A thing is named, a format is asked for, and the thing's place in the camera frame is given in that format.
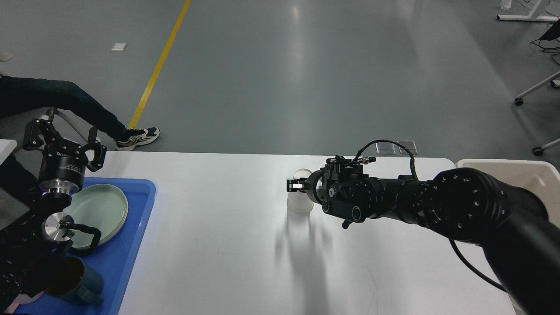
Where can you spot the pink mug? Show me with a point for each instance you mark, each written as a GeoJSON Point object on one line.
{"type": "Point", "coordinates": [22, 299]}

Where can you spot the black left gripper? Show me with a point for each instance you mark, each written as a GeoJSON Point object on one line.
{"type": "Point", "coordinates": [61, 172]}

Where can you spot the white desk leg frame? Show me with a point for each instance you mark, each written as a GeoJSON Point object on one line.
{"type": "Point", "coordinates": [534, 11]}

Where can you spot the grey office chair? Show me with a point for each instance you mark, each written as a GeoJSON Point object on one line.
{"type": "Point", "coordinates": [40, 132]}

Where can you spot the seated person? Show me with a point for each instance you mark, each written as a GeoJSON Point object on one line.
{"type": "Point", "coordinates": [19, 95]}

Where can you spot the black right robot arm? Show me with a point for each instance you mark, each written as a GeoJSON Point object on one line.
{"type": "Point", "coordinates": [499, 231]}

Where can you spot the dark teal mug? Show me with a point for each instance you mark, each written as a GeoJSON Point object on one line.
{"type": "Point", "coordinates": [78, 285]}

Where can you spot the beige plastic bin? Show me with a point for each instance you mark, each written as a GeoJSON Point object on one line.
{"type": "Point", "coordinates": [539, 177]}

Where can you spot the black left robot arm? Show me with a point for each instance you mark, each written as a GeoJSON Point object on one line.
{"type": "Point", "coordinates": [34, 245]}

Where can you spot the blue plastic tray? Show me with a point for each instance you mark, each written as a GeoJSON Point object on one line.
{"type": "Point", "coordinates": [114, 259]}

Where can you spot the grey floor socket plate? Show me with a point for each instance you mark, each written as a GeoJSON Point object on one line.
{"type": "Point", "coordinates": [386, 148]}
{"type": "Point", "coordinates": [410, 146]}

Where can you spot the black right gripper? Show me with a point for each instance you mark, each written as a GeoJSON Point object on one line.
{"type": "Point", "coordinates": [313, 184]}

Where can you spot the white paper cup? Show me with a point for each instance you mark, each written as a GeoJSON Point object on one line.
{"type": "Point", "coordinates": [299, 202]}

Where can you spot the light green plate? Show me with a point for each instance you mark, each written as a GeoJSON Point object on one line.
{"type": "Point", "coordinates": [89, 204]}

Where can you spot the yellow plate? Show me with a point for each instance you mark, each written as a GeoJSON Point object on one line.
{"type": "Point", "coordinates": [111, 222]}

